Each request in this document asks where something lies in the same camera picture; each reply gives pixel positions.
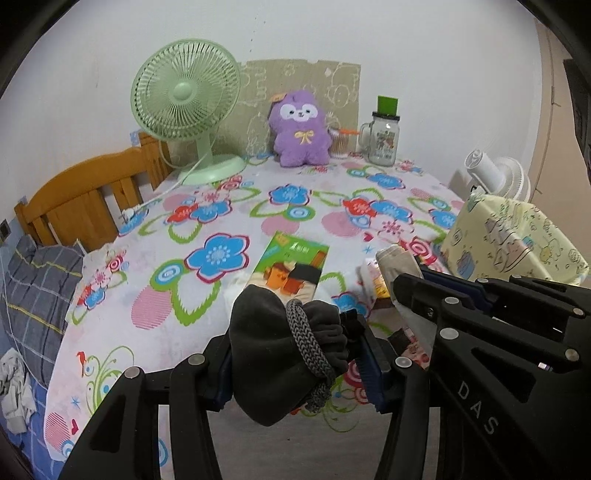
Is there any wooden chair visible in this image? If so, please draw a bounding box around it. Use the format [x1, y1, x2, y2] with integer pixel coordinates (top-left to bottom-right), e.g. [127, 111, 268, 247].
[14, 132, 171, 251]

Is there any beige white cloth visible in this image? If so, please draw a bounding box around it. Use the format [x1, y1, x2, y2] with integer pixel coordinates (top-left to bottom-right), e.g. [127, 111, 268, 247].
[376, 245, 437, 354]

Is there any white fan power cable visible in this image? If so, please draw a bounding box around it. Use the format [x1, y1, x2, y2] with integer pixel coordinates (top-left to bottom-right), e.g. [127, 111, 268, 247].
[120, 138, 219, 222]

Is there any green tissue pack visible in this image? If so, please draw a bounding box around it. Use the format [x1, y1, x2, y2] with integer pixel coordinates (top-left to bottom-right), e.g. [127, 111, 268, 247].
[246, 231, 329, 304]

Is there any yellow cartoon storage box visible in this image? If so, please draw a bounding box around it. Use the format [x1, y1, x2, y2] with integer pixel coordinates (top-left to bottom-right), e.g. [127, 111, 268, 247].
[441, 193, 589, 286]

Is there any white standing fan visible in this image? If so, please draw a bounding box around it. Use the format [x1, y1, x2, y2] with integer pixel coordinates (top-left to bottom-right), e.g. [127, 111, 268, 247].
[464, 149, 531, 202]

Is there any glass mason jar mug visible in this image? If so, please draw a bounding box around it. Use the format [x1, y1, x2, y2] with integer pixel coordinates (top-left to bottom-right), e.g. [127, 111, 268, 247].
[359, 96, 400, 167]

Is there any grey plaid pillow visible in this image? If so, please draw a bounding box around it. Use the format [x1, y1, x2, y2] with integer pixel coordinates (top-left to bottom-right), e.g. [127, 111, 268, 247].
[1, 235, 84, 387]

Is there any purple plush toy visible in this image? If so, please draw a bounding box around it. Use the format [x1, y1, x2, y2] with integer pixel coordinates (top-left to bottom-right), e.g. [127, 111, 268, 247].
[269, 90, 332, 168]

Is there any toothpick jar orange lid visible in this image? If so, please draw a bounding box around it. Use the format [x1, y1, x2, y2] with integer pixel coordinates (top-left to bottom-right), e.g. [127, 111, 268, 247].
[329, 128, 360, 158]

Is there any green desk fan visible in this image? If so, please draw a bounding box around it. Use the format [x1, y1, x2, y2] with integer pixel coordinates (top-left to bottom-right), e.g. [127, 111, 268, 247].
[130, 39, 245, 186]

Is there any yellow cartoon tissue box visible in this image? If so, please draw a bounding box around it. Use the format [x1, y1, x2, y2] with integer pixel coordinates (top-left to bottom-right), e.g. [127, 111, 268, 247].
[359, 258, 390, 303]

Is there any floral tablecloth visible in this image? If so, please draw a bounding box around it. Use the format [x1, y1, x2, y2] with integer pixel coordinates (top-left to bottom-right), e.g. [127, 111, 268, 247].
[44, 158, 463, 461]

